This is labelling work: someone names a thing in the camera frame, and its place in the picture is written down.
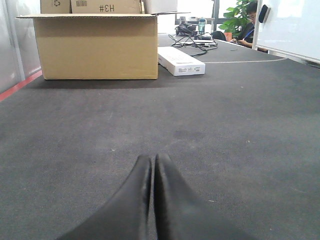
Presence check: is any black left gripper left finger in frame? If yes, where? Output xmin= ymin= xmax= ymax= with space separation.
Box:
xmin=59 ymin=155 xmax=152 ymax=240

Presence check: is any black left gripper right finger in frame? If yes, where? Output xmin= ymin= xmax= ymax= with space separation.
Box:
xmin=153 ymin=153 xmax=254 ymax=240

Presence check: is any long white product box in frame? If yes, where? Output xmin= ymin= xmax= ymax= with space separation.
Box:
xmin=157 ymin=46 xmax=206 ymax=77

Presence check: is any large brown cardboard box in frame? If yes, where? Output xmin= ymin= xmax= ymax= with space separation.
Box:
xmin=15 ymin=12 xmax=191 ymax=81

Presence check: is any seated person in black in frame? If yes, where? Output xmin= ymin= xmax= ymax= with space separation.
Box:
xmin=229 ymin=0 xmax=258 ymax=49

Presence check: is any teal water bottle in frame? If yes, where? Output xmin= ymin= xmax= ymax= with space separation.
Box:
xmin=198 ymin=18 xmax=206 ymax=36

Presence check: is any green potted plant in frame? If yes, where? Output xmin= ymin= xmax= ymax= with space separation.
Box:
xmin=218 ymin=0 xmax=253 ymax=37

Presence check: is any black whiteboard eraser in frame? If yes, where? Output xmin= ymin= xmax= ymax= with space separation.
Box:
xmin=258 ymin=4 xmax=271 ymax=24

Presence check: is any upper cardboard box H3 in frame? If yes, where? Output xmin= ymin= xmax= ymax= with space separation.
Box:
xmin=40 ymin=0 xmax=142 ymax=14

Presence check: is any black cable bundle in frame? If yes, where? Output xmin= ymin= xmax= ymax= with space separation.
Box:
xmin=168 ymin=23 xmax=219 ymax=57

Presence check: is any white whiteboard with frame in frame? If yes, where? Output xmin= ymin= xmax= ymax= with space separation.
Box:
xmin=253 ymin=0 xmax=320 ymax=68

